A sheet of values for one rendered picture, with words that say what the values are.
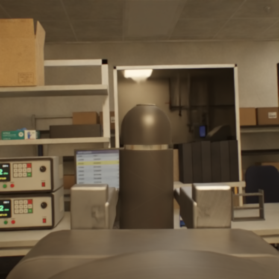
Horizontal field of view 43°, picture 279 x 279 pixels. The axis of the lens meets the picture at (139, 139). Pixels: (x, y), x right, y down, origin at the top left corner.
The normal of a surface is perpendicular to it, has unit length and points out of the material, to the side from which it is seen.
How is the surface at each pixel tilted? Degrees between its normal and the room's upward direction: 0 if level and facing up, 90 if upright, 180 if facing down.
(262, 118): 90
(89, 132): 90
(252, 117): 90
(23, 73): 90
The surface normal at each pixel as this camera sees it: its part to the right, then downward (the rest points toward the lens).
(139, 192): -0.23, 0.01
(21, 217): 0.05, -0.02
